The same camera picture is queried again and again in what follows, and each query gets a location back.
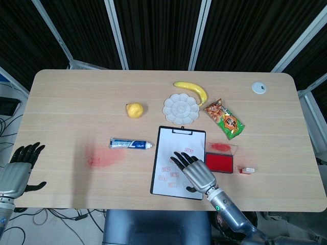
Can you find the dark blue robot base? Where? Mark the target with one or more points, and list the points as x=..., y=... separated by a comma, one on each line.
x=153, y=227

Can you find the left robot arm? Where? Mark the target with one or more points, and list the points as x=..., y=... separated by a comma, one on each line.
x=5, y=211

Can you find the red ink pad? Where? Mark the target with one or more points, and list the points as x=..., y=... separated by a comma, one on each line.
x=219, y=163

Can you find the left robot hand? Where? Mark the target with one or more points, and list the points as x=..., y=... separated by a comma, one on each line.
x=14, y=176

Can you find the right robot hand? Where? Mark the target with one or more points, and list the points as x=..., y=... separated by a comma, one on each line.
x=199, y=174

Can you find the white stamped paper sheet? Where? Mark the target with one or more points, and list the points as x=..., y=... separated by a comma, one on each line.
x=176, y=143

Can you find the black trash bin bag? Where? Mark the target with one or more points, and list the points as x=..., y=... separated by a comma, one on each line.
x=251, y=219

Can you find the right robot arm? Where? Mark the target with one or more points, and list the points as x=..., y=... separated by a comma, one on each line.
x=230, y=211

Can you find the green orange snack bag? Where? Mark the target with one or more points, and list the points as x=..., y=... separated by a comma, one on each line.
x=224, y=118

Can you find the yellow lemon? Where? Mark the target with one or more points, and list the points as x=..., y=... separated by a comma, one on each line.
x=135, y=110

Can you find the black box device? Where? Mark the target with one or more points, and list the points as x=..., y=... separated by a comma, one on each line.
x=7, y=104

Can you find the yellow banana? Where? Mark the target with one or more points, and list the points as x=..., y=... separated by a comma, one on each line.
x=196, y=89

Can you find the white flower paint palette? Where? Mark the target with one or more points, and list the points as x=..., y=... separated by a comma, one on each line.
x=181, y=108

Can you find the white partition frame post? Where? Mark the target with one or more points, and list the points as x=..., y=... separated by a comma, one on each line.
x=12, y=79
x=299, y=43
x=116, y=33
x=55, y=38
x=313, y=107
x=200, y=33

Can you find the white and red stamp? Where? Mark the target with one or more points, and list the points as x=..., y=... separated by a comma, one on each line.
x=247, y=170

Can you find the blue white toothpaste tube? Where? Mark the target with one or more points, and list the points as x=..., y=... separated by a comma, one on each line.
x=127, y=144

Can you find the black clipboard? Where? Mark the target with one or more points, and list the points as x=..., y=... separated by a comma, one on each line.
x=189, y=132

